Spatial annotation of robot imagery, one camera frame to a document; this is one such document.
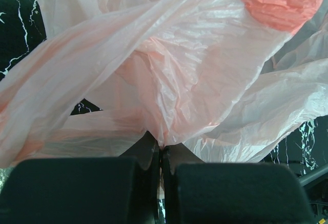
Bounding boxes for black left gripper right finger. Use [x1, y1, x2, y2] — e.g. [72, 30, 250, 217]
[162, 144, 314, 223]

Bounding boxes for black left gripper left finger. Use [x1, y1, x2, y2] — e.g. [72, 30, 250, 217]
[1, 132, 160, 223]

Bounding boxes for pink plastic bag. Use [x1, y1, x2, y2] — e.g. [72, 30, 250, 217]
[1, 0, 327, 168]

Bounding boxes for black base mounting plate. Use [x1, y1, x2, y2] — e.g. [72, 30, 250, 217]
[295, 164, 327, 223]

